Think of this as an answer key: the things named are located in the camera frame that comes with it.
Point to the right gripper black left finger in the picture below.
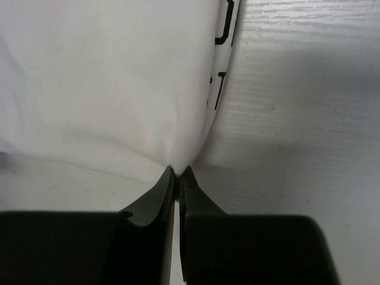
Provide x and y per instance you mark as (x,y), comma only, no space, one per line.
(130,246)

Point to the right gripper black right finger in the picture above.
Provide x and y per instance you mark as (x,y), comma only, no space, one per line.
(221,248)

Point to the white printed t shirt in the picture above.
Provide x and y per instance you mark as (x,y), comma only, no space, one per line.
(123,87)

